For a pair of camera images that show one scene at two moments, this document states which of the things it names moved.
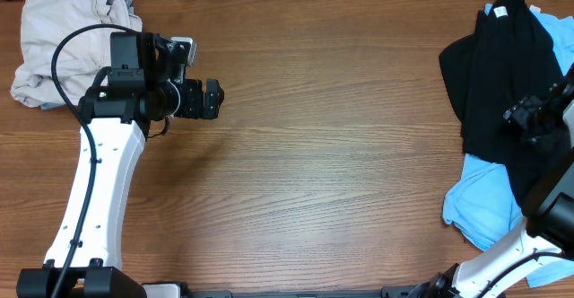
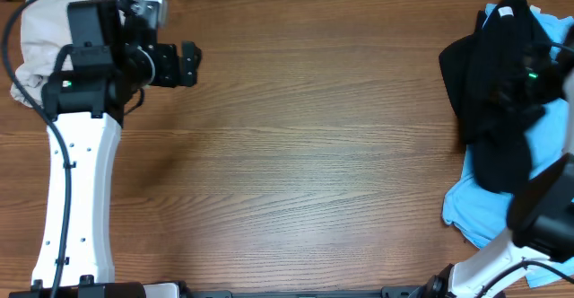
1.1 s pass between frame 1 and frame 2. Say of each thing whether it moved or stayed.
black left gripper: moved
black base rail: stayed
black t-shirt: moved
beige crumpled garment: stayed
